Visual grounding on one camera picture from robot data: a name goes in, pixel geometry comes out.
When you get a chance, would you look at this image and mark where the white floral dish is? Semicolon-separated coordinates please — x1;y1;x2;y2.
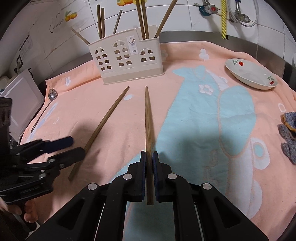
225;58;278;90

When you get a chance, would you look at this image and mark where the black wall socket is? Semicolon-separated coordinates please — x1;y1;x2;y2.
14;55;23;74

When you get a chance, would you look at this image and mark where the water valve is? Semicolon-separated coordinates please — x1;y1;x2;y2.
234;8;250;24
194;0;218;16

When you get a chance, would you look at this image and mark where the beige plastic utensil holder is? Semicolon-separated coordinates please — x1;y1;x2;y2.
88;28;164;84

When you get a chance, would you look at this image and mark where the person's left hand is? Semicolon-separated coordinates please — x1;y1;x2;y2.
0;199;38;223

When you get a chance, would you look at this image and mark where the metal slotted spoon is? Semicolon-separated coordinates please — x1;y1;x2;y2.
30;88;58;134

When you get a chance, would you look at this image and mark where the peach printed towel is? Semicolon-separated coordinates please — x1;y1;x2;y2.
22;42;295;240

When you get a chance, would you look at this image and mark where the left water valve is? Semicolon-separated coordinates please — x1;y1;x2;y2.
194;0;218;16

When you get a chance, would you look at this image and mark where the wooden chopstick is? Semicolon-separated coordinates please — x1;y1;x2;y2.
141;0;149;39
154;0;178;38
135;0;145;40
101;8;105;38
113;10;123;34
68;86;130;182
70;27;90;45
145;86;154;205
96;4;102;39

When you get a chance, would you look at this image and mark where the white microwave oven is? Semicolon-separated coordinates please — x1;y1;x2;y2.
1;69;45;141

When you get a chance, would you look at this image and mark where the yellow gas hose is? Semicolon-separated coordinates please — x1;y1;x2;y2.
220;0;228;40

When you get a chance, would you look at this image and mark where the right water valve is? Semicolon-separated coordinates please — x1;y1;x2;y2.
234;8;250;24

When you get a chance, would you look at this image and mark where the grey knitted cloth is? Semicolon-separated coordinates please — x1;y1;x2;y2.
278;112;296;165

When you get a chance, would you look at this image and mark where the wall instruction sticker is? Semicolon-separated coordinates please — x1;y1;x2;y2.
19;35;33;58

